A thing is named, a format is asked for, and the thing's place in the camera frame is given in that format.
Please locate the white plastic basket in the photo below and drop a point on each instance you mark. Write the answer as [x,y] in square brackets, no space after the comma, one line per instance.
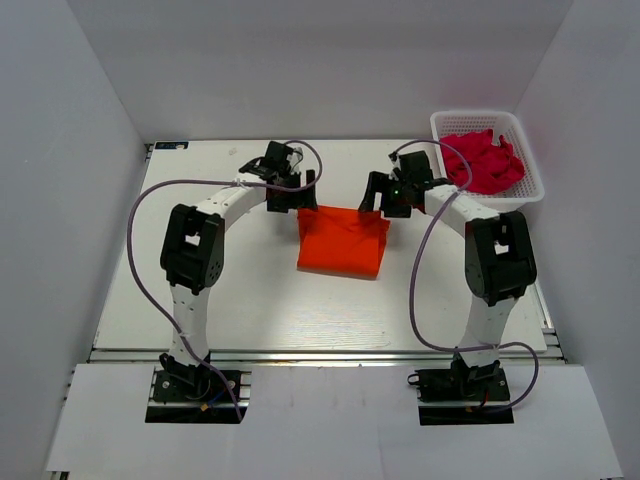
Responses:
[459,122]

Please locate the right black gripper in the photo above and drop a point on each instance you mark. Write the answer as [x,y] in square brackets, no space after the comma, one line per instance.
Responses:
[377,184]

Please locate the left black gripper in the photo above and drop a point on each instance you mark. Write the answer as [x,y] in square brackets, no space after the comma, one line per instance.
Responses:
[301,199]

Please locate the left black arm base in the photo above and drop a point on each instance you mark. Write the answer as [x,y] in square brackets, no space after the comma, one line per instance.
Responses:
[178,383]

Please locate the orange t shirt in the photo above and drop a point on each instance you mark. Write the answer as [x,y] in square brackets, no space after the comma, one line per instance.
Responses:
[341,241]

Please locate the magenta t shirt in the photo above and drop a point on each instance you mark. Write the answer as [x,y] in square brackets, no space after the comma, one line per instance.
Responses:
[492,165]

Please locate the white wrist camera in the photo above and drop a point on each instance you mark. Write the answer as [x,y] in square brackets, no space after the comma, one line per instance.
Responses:
[397,173]
[295,158]

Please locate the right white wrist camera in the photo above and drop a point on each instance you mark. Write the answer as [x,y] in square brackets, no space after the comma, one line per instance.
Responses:
[397,173]

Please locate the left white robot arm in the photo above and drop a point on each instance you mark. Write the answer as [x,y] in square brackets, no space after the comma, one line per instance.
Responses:
[192,255]

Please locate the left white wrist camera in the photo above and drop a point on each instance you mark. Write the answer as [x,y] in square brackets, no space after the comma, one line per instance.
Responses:
[295,158]

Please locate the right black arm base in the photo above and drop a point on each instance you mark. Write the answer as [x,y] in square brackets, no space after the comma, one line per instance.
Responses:
[461,383]

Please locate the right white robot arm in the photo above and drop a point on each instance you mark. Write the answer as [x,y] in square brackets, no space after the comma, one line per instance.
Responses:
[499,262]

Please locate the blue label sticker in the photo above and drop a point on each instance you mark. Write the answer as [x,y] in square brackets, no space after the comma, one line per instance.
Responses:
[171,145]

